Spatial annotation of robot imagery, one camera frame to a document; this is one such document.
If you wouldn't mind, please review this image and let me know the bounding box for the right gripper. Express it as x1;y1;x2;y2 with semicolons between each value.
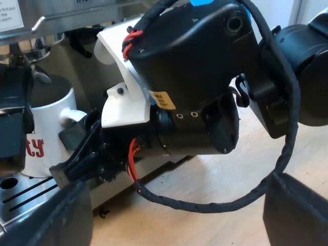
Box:
49;110;170;189

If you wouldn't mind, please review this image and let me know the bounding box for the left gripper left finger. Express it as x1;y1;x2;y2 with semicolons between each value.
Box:
15;179;93;246

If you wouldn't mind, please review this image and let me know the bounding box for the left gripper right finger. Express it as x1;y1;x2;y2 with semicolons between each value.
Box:
262;172;328;246

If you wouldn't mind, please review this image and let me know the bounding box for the white mug with red print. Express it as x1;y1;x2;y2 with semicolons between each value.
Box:
20;74;88;179

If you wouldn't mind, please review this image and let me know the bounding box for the steel espresso machine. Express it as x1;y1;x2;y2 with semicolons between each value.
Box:
0;0;195;231

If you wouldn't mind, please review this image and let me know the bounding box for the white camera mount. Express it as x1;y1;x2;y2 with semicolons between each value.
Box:
93;19;154;129

